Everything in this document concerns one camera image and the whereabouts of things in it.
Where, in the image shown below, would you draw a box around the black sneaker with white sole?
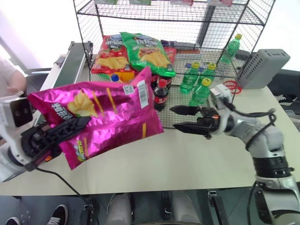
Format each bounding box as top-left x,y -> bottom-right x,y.
5,216 -> 22,225

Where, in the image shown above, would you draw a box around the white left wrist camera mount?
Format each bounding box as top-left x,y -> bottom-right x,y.
0,96 -> 34,166

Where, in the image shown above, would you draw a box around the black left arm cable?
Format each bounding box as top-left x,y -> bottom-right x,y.
34,165 -> 82,195

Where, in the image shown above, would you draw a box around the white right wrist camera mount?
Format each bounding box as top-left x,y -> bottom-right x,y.
209,83 -> 235,136

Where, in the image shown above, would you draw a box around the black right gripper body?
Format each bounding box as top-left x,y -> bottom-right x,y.
197,106 -> 221,141

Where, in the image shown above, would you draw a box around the magenta potato chips bag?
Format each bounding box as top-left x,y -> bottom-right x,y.
27,67 -> 165,171

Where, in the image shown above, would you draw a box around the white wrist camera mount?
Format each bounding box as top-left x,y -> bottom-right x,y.
0,96 -> 34,166
209,83 -> 235,136

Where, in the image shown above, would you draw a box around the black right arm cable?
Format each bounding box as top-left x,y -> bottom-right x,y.
222,97 -> 278,151

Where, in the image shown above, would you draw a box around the orange bottle with blue cap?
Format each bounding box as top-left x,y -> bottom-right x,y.
109,70 -> 136,84

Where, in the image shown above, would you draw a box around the green soda bottle yellow cap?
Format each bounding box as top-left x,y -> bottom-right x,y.
179,61 -> 200,94
219,33 -> 243,65
188,77 -> 213,108
201,62 -> 217,83

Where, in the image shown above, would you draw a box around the black wire grid rack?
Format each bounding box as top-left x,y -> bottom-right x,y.
72,0 -> 277,130

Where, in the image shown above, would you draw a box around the black shoe with white pattern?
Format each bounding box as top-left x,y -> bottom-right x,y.
273,93 -> 298,104

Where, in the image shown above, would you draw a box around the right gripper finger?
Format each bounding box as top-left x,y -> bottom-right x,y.
169,105 -> 202,116
172,120 -> 204,134

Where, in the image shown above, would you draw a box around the black metal table bracket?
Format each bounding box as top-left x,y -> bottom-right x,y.
207,190 -> 230,225

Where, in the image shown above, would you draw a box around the black sneaker with white laces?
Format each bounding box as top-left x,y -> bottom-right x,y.
46,204 -> 69,225

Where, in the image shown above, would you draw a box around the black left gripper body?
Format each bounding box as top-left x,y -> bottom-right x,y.
20,124 -> 62,162

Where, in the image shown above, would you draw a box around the grey ribbed plastic box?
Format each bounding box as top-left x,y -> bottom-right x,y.
235,48 -> 292,90

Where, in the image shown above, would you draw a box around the red potato chips bag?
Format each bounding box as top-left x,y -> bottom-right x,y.
90,35 -> 136,76

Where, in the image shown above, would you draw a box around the white rounded robot leg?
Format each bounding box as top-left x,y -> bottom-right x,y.
109,193 -> 132,225
172,190 -> 203,224

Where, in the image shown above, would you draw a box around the person in white shirt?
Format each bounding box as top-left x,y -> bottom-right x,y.
0,59 -> 28,97

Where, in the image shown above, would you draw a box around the cola bottle with red cap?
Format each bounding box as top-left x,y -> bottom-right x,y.
150,73 -> 160,89
153,78 -> 170,112
162,75 -> 174,90

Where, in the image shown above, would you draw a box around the pink pack on shelf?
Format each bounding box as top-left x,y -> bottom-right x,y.
207,0 -> 233,7

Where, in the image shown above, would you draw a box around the red rubber bands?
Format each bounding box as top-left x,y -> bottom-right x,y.
222,80 -> 242,95

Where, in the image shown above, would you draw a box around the green belt conveyor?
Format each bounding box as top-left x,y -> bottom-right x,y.
38,40 -> 95,122

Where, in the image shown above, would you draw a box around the red pack on shelf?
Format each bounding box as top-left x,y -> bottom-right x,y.
169,0 -> 195,6

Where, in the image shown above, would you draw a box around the green potato chips bag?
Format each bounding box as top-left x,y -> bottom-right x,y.
120,31 -> 177,78

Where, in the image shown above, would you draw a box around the dark grey post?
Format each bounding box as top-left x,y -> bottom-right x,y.
197,4 -> 217,49

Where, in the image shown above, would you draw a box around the dark purple snack pack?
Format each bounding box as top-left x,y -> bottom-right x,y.
160,39 -> 201,52

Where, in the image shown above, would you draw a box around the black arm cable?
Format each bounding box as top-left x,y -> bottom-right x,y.
222,97 -> 278,151
34,165 -> 82,195

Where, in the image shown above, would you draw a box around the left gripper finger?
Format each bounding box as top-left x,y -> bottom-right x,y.
44,116 -> 92,144
24,141 -> 64,172

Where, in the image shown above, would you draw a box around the small red snack pack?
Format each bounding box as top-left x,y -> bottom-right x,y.
163,46 -> 177,64

